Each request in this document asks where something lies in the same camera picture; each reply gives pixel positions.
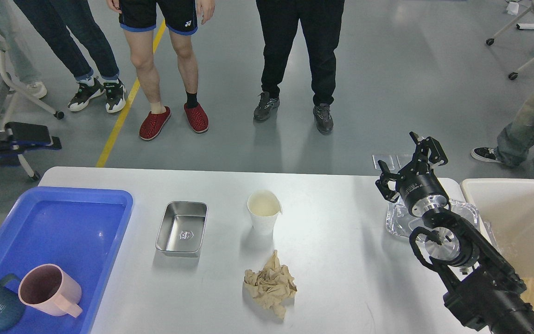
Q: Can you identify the aluminium foil tray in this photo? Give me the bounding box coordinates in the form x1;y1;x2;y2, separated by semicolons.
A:
386;199;480;238

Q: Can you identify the crumpled brown paper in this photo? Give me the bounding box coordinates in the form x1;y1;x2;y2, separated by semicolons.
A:
243;250;298;321

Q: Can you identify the beige plastic bin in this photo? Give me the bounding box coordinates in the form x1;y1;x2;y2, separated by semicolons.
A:
461;178;534;279

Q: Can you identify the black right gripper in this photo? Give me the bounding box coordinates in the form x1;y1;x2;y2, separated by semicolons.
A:
375;131;449;217

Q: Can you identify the person in black shorts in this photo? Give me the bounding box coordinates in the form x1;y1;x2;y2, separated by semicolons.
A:
106;0;216;141

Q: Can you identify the white paper cup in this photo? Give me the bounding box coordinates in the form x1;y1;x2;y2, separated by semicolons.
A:
247;189;282;235

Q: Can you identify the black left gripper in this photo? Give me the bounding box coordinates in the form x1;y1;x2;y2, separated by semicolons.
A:
0;122;62;167

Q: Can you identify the person in black trousers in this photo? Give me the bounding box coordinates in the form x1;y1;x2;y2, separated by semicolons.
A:
254;0;345;135

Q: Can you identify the person in dark jeans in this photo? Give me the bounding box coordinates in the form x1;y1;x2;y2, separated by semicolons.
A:
14;0;127;114

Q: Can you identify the blue plastic tray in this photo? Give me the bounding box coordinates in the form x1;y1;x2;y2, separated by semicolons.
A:
0;186;133;334

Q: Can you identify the person in grey trousers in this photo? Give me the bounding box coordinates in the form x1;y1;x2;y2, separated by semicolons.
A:
0;0;47;99

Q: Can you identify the stainless steel rectangular tray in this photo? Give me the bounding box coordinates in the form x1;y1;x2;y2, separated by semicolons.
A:
155;201;208;258

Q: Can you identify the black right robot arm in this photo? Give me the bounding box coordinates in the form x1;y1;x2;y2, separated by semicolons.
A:
375;132;534;334

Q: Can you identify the pink mug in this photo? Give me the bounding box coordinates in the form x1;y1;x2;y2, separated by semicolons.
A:
18;263;83;318

